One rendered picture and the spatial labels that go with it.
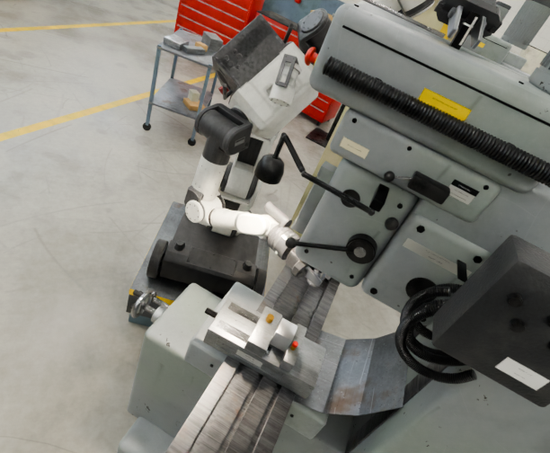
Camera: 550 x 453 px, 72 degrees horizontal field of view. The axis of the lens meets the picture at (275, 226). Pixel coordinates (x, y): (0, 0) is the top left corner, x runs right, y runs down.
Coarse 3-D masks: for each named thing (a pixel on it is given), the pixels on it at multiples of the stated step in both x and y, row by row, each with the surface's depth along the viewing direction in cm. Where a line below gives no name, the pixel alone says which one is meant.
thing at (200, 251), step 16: (192, 224) 212; (176, 240) 198; (192, 240) 202; (208, 240) 206; (224, 240) 211; (240, 240) 215; (256, 240) 220; (176, 256) 185; (192, 256) 190; (208, 256) 194; (224, 256) 198; (240, 256) 205; (160, 272) 189; (176, 272) 188; (192, 272) 188; (208, 272) 187; (224, 272) 189; (240, 272) 190; (208, 288) 194; (224, 288) 193
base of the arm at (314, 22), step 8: (320, 8) 116; (312, 16) 116; (320, 16) 113; (328, 16) 114; (304, 24) 117; (312, 24) 114; (320, 24) 113; (304, 32) 116; (312, 32) 114; (304, 40) 116; (304, 48) 118
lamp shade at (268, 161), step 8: (264, 160) 95; (272, 160) 95; (280, 160) 96; (256, 168) 98; (264, 168) 95; (272, 168) 95; (280, 168) 96; (256, 176) 97; (264, 176) 96; (272, 176) 96; (280, 176) 97
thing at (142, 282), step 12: (180, 204) 248; (168, 216) 236; (180, 216) 239; (168, 228) 227; (156, 240) 217; (168, 240) 220; (264, 240) 250; (264, 252) 241; (144, 264) 200; (264, 264) 232; (144, 276) 195; (132, 288) 187; (144, 288) 189; (156, 288) 192; (168, 288) 194; (180, 288) 197; (264, 288) 218; (132, 300) 192; (168, 300) 190; (144, 312) 197; (144, 324) 218
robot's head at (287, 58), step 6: (282, 60) 106; (288, 60) 105; (294, 60) 105; (282, 66) 106; (294, 66) 106; (288, 72) 105; (276, 78) 106; (288, 78) 105; (276, 84) 107; (282, 84) 106
